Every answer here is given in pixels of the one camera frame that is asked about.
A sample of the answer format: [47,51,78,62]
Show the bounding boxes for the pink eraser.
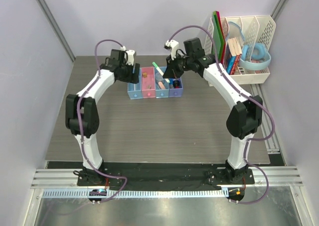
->
[158,81,166,90]

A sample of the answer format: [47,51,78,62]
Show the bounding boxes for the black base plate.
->
[48,161,255,191]

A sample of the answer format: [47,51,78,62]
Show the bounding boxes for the clear tape roll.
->
[155,73,164,82]

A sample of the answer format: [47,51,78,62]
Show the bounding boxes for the purple drawer box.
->
[168,78,183,98]

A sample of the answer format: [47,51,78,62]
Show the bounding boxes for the red black stamp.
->
[173,80,181,89]

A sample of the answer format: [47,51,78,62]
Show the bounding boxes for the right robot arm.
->
[163,38,263,184]

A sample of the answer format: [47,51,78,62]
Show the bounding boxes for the pink drawer box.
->
[141,67,156,98]

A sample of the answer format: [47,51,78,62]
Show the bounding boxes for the books stack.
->
[224,37,242,75]

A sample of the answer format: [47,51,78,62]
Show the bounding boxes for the green folder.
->
[212,11,222,63]

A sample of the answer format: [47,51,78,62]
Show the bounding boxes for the red folder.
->
[216,11,226,63]

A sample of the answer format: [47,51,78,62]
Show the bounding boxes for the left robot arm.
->
[65,49,140,186]

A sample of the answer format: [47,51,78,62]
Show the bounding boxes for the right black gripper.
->
[164,52,193,80]

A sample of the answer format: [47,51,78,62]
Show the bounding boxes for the white cable duct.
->
[42,188,229,199]

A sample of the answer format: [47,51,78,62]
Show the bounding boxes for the white file organizer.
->
[203,14,277,87]

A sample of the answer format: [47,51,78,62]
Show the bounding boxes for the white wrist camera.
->
[164,40,179,60]
[125,50,136,66]

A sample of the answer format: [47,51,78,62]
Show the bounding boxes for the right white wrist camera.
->
[164,40,179,60]

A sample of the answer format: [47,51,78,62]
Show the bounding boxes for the light blue drawer box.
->
[127,83,143,100]

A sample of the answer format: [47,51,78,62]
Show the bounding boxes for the green marker pen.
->
[152,62,170,84]

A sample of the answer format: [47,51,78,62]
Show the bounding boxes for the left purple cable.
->
[76,39,128,203]

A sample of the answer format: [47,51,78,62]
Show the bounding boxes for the blue headphones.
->
[239,43,272,71]

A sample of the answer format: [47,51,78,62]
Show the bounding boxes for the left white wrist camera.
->
[125,50,136,66]

